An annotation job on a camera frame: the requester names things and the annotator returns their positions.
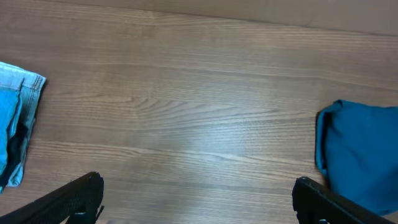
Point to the dark blue t-shirt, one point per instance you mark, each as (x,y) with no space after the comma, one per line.
(356,151)

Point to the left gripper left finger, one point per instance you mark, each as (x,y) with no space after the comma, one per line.
(78,201)

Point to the folded light blue jeans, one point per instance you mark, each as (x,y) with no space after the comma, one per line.
(20,95)

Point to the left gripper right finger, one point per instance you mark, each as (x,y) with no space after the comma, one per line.
(314,204)

